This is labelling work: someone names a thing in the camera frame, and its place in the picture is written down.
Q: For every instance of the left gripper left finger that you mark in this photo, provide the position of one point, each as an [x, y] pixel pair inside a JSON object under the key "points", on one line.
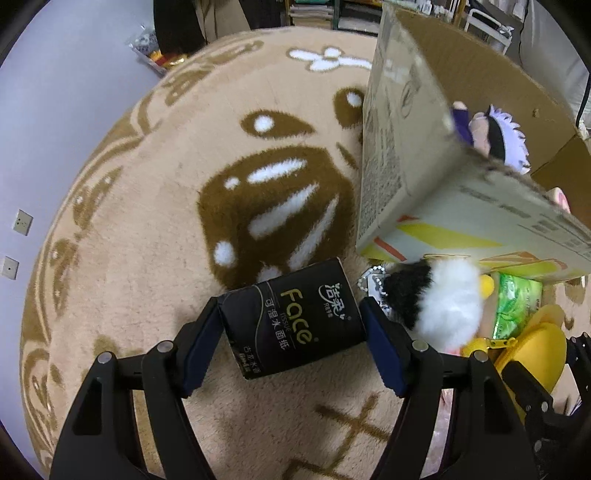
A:
{"points": [[100, 437]]}

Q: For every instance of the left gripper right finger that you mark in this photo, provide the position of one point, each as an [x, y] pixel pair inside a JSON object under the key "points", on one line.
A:
{"points": [[485, 440]]}

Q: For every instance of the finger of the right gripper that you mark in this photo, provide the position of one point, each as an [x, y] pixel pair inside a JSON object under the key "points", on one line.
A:
{"points": [[561, 443]]}

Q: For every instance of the black Face tissue pack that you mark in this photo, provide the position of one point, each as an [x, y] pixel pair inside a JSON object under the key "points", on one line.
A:
{"points": [[292, 320]]}

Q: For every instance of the yellow plush toy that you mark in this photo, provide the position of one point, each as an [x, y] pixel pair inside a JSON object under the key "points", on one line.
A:
{"points": [[541, 348]]}

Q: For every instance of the green tissue pack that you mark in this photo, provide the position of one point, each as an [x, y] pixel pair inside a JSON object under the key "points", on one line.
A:
{"points": [[517, 300]]}

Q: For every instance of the white fluffy pompom plush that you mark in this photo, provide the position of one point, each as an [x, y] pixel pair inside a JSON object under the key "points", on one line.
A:
{"points": [[439, 301]]}

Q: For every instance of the pink swirl plush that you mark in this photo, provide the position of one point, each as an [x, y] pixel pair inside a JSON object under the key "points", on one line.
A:
{"points": [[559, 198]]}

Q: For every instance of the open cardboard box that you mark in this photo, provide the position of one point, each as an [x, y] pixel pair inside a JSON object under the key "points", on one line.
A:
{"points": [[426, 193]]}

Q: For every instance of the white-haired anime plush doll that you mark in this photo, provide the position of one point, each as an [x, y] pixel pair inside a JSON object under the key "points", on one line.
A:
{"points": [[494, 134]]}

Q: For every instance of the beige patterned round rug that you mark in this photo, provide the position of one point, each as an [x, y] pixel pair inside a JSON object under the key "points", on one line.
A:
{"points": [[242, 165]]}

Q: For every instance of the cream hanging garment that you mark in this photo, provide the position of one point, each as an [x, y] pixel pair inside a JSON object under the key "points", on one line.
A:
{"points": [[548, 56]]}

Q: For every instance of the snack bags on floor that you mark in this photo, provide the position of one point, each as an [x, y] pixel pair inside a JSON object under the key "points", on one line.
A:
{"points": [[146, 47]]}

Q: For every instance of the white utility cart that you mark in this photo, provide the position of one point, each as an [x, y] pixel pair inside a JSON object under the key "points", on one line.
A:
{"points": [[487, 28]]}

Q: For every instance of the beige hanging coat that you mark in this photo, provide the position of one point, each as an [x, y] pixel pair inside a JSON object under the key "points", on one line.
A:
{"points": [[220, 18]]}

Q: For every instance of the stack of books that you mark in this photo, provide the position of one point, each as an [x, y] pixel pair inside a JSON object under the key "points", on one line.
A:
{"points": [[312, 15]]}

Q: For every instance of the white wall socket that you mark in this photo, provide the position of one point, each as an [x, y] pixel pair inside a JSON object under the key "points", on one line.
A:
{"points": [[9, 268], [22, 222]]}

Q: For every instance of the silver ball chain tag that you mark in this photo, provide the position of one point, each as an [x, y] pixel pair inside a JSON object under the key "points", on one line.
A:
{"points": [[371, 283]]}

